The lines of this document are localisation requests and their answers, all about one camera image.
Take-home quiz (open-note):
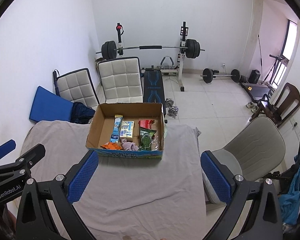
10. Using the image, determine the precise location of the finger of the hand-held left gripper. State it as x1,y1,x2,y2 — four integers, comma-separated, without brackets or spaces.
0,144,46,176
0,140,17,159

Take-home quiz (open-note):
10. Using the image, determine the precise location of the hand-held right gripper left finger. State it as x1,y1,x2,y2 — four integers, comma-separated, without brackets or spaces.
15,151,99,240

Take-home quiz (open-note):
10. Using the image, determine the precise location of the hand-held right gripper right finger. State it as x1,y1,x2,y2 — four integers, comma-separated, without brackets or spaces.
200,150,283,240

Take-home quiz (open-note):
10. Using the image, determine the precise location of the orange snack packet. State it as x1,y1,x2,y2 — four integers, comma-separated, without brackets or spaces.
101,142,122,151

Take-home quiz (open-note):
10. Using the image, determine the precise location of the cardboard box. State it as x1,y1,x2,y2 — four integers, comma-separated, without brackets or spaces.
86,102,165,160

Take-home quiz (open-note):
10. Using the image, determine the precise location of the purple cloth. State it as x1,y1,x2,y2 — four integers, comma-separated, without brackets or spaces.
120,138,140,152

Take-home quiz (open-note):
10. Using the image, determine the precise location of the long blue white packet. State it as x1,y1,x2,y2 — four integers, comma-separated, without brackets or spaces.
109,115,124,143

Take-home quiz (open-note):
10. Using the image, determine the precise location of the white small carton box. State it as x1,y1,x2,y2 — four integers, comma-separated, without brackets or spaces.
119,120,136,143

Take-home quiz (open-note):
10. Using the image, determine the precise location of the green snack packet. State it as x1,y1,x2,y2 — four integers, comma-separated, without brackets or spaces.
138,129,157,152

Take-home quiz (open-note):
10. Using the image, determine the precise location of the red snack packet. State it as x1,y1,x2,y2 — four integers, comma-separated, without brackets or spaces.
138,119,155,130

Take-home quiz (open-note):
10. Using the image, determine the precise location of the person's left forearm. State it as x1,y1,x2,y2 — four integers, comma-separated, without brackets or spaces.
4,211,18,240

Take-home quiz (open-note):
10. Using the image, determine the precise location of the blue foam mat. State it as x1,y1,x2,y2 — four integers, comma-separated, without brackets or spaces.
29,86,74,123

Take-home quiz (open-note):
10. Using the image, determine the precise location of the grey plastic chair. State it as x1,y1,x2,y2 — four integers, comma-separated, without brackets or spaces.
202,116,286,204

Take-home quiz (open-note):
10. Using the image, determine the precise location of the grey tablecloth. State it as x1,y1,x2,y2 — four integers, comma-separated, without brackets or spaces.
21,120,207,240

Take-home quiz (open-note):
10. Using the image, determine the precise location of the dark blue cloth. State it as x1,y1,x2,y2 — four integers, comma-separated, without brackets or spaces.
70,102,96,125

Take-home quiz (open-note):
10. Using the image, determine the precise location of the dark blue rod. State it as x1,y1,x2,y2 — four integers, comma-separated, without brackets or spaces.
52,69,61,97

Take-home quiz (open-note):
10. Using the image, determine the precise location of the white quilted chair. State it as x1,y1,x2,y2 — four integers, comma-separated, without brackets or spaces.
56,68,100,107
97,57,143,103

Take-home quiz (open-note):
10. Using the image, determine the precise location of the pair of pale shoes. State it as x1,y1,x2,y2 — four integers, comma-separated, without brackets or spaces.
245,101,259,112

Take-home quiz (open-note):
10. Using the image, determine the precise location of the blue jacket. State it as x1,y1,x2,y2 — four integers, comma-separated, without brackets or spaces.
279,154,300,225

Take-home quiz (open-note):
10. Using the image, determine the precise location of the black treadmill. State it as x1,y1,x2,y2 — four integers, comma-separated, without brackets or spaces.
241,81,275,103

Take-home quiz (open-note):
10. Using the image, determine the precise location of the short barbell with black plates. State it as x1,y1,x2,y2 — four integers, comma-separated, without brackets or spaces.
200,68,241,84

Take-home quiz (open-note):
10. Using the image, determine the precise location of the dark wooden chair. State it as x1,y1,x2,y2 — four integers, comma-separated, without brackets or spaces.
261,82,300,128

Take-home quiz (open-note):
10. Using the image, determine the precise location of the black speaker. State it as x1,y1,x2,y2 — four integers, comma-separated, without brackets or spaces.
249,70,261,84

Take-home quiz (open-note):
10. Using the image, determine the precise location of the black blue weight bench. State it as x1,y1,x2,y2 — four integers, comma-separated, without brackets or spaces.
140,67,167,113

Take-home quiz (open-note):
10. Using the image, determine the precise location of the white barbell rack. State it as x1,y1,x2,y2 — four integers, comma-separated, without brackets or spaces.
115,22,189,92

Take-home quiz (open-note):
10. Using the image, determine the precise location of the thin black pole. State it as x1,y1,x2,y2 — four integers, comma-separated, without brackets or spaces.
258,34,263,73

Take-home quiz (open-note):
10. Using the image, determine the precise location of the long barbell with black plates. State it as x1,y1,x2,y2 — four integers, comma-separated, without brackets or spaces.
95,39,205,60

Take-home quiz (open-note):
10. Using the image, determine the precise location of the window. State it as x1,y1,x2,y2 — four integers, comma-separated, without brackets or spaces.
270,19,298,88

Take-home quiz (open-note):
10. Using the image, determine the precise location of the black handlebar equipment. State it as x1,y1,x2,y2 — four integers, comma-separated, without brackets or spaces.
257,170,292,180

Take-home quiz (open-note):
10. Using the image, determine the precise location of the grey curved handle bar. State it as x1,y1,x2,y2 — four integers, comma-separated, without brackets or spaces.
161,56,175,69

